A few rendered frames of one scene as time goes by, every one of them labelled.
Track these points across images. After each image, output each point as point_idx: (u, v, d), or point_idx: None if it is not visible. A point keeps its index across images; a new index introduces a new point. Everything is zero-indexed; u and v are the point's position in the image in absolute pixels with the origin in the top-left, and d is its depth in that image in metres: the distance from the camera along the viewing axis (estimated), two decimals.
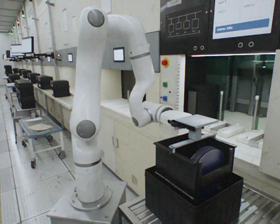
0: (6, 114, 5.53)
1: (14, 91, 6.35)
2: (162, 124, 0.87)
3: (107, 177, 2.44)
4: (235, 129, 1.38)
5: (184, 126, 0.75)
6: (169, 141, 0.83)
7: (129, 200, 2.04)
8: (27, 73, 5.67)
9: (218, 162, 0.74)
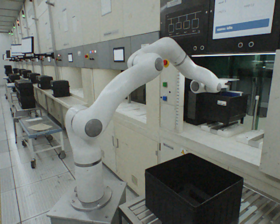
0: (6, 114, 5.53)
1: (14, 91, 6.35)
2: None
3: (107, 177, 2.44)
4: (235, 129, 1.38)
5: None
6: (221, 98, 1.30)
7: (129, 200, 2.04)
8: (27, 73, 5.67)
9: None
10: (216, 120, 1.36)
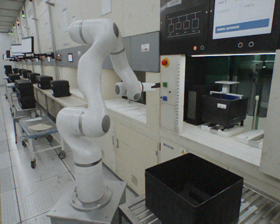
0: (6, 114, 5.53)
1: (14, 91, 6.35)
2: (140, 93, 1.30)
3: (107, 177, 2.44)
4: (235, 129, 1.38)
5: None
6: (220, 100, 1.31)
7: (129, 200, 2.04)
8: (27, 73, 5.67)
9: None
10: (216, 123, 1.36)
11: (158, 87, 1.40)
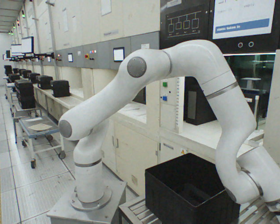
0: (6, 114, 5.53)
1: (14, 91, 6.35)
2: None
3: (107, 177, 2.44)
4: (258, 120, 1.56)
5: None
6: (246, 95, 1.48)
7: (129, 200, 2.04)
8: (27, 73, 5.67)
9: None
10: None
11: None
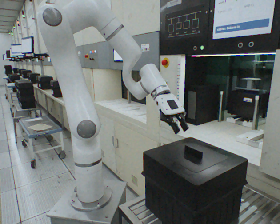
0: (6, 114, 5.53)
1: (14, 91, 6.35)
2: (169, 90, 0.86)
3: (107, 177, 2.44)
4: (258, 120, 1.56)
5: (183, 120, 0.84)
6: (246, 95, 1.48)
7: (129, 200, 2.04)
8: (27, 73, 5.67)
9: None
10: (242, 115, 1.54)
11: (178, 127, 0.79)
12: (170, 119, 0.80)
